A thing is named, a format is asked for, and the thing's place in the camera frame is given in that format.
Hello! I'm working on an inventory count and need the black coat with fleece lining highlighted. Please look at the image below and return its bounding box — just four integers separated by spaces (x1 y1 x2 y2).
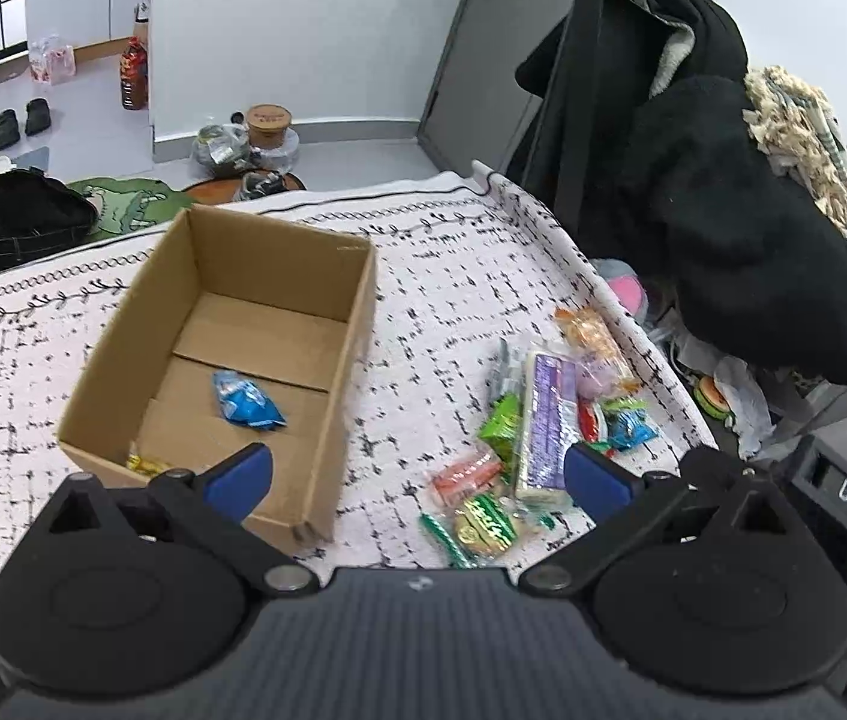
515 0 749 241

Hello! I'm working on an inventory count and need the crumpled white plastic bag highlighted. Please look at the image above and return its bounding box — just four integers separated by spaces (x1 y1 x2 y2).
674 315 777 458

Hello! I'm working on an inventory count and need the black bag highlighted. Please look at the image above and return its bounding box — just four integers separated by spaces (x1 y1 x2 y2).
0 169 101 276

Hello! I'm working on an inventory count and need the purple label wafer pack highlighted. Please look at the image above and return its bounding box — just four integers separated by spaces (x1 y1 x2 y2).
515 341 582 507

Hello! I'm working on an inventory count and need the cardboard box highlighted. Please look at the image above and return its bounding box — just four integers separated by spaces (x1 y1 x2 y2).
56 204 380 560

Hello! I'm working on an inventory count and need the green stick snack packet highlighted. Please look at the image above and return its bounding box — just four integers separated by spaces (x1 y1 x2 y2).
419 512 477 569

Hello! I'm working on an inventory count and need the burger plush toy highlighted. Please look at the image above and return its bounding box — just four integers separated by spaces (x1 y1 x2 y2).
693 375 731 421

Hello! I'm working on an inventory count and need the green and gold snack packet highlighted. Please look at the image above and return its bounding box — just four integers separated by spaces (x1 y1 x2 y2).
453 495 518 560

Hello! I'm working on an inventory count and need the jar with wooden lid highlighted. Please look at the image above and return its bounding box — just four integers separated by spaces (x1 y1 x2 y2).
245 103 297 151

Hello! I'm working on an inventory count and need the bright green snack packet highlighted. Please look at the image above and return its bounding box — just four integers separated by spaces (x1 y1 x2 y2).
477 392 524 464

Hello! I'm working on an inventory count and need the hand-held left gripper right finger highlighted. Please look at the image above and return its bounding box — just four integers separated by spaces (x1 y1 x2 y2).
517 441 815 597

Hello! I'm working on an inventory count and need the blue snack packet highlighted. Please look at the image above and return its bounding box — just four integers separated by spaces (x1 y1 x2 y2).
212 369 290 430

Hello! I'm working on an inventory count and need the red stick snack packet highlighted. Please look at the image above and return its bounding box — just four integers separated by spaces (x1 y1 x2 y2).
577 399 612 445

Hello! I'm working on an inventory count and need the orange cracker packet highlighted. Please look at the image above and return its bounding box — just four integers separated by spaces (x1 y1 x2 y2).
552 305 645 395

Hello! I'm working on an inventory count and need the grey snack packet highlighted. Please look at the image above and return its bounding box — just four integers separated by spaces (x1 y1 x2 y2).
494 340 533 400

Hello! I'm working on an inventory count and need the orange-red snack packet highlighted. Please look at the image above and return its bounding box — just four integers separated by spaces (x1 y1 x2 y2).
427 448 506 507

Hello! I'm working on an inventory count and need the black panel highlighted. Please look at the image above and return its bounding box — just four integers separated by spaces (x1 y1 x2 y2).
521 0 620 218

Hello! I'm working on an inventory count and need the round brown mat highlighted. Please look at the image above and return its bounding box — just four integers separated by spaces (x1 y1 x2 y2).
184 169 308 203

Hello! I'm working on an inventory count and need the blue-green snack packet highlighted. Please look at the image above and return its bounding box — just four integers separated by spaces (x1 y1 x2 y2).
603 397 659 452

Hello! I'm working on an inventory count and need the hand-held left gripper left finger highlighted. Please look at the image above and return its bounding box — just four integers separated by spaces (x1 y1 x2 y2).
44 442 320 597

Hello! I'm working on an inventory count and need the white black-patterned blanket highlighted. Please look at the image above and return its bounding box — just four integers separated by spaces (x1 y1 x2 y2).
0 161 720 653

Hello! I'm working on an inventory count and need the clear packet with purple cake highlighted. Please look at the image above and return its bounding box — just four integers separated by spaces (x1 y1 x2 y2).
573 356 623 402

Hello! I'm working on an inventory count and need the small clear snack packet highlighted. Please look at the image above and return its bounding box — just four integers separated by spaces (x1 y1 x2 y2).
506 499 555 537

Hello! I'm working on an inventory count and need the green crocodile rug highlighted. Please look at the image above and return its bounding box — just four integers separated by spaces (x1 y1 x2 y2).
67 176 196 241

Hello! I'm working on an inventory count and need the beige woven scarf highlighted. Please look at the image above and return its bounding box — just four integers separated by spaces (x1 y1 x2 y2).
742 66 847 241

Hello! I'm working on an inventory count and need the grey plastic bag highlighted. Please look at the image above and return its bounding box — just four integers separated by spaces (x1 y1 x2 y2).
191 122 252 172

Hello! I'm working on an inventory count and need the grey and pink plush toy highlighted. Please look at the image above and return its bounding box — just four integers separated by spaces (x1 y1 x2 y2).
592 259 653 316

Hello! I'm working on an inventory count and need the clear bag with pink contents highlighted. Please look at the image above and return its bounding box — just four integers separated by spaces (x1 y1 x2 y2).
28 34 77 85

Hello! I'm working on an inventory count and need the grey door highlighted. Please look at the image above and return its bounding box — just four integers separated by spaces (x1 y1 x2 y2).
418 0 743 173

